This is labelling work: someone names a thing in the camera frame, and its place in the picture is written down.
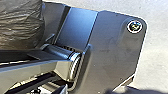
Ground round bolt on base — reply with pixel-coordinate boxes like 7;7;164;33
127;19;143;34

